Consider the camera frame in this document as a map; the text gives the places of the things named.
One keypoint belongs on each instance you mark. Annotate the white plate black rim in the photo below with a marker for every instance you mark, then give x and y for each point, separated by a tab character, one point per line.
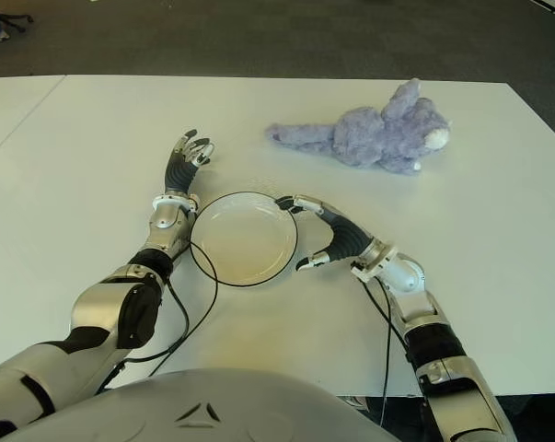
245	239

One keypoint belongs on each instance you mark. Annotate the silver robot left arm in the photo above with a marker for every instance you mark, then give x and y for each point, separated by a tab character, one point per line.
97	304

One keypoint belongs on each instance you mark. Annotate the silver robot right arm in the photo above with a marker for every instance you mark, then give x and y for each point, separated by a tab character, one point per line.
456	391

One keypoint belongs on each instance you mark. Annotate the purple plush bunny doll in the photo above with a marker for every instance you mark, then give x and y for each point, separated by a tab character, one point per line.
360	138

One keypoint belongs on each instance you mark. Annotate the silver robot torso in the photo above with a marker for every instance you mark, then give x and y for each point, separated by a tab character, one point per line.
203	405

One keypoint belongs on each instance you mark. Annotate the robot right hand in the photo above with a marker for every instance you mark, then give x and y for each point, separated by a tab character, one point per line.
348	239

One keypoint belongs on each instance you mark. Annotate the black office chair base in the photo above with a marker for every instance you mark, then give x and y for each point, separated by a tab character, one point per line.
15	18

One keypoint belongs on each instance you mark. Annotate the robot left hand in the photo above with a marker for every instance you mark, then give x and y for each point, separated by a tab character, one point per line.
180	172

